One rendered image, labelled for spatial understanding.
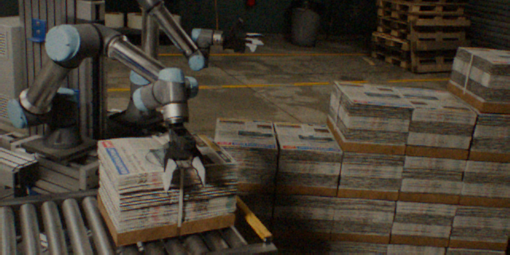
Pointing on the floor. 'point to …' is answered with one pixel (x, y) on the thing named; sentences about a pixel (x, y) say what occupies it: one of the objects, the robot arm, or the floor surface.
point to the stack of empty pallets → (401, 11)
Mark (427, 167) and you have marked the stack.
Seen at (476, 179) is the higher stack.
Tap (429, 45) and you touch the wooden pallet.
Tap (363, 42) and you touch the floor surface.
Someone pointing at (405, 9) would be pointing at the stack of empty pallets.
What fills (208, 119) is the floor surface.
